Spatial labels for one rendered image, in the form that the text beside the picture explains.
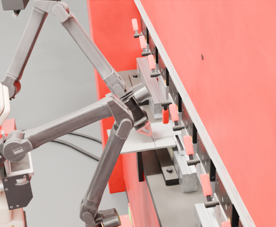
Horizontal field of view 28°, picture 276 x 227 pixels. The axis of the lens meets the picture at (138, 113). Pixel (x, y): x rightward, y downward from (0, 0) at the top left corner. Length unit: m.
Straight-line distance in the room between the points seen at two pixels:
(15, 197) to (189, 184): 0.68
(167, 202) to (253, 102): 1.05
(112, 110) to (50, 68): 3.36
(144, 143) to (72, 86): 2.61
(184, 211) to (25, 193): 0.61
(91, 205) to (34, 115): 2.54
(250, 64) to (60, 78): 3.89
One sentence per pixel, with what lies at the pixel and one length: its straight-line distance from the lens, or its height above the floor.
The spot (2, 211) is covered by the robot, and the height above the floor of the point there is 0.87.
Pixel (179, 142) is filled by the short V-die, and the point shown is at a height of 0.99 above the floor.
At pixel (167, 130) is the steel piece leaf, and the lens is 2.33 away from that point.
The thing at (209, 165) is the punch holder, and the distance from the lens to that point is 1.64.
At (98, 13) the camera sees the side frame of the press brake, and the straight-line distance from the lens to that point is 2.94.
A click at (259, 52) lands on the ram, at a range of 1.11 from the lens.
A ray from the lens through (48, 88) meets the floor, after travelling 4.84.
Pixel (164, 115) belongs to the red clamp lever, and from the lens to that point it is 2.07.
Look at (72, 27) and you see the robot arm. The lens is 2.18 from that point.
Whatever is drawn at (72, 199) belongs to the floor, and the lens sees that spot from 3.58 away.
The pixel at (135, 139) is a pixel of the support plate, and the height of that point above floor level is 1.00.
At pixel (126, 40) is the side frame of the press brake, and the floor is 1.05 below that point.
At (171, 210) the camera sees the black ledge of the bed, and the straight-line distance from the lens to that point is 2.13.
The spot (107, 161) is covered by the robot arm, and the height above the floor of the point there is 1.15.
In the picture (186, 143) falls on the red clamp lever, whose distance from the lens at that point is 1.73.
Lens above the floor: 2.31
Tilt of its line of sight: 32 degrees down
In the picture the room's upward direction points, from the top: 4 degrees counter-clockwise
